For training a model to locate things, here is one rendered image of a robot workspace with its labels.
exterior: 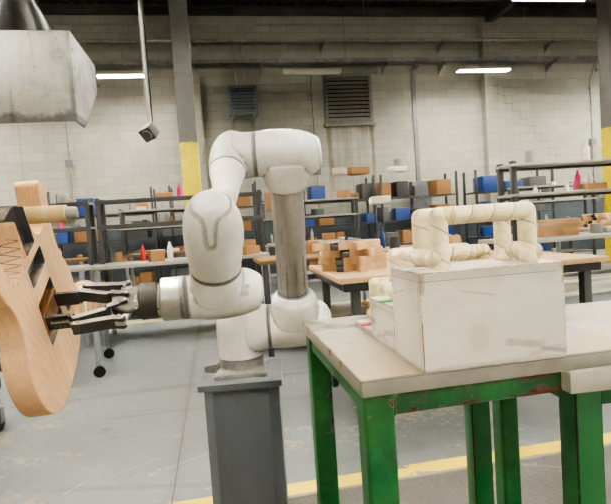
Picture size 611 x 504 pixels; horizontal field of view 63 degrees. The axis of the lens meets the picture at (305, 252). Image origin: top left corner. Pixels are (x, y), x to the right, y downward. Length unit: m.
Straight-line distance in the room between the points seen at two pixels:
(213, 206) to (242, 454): 1.08
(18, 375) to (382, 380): 0.62
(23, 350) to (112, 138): 11.50
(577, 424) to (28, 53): 1.15
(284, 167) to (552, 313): 0.81
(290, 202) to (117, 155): 10.91
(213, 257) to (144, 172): 11.28
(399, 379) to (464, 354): 0.12
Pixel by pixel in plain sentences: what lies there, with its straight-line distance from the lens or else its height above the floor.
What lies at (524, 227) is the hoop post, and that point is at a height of 1.17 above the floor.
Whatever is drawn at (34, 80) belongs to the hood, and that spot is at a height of 1.45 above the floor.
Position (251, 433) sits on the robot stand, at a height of 0.53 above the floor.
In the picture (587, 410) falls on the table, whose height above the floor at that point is 0.81.
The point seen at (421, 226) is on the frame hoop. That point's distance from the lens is 0.97.
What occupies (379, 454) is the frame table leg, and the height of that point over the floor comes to 0.79.
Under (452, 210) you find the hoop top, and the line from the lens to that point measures 0.90.
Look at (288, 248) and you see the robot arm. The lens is 1.57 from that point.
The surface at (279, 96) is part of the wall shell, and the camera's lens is 12.53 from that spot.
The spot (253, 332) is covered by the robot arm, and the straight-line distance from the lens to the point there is 1.71.
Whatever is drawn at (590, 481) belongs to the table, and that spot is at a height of 0.67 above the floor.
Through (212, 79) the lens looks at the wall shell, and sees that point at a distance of 12.52.
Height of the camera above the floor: 1.20
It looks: 3 degrees down
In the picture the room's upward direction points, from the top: 4 degrees counter-clockwise
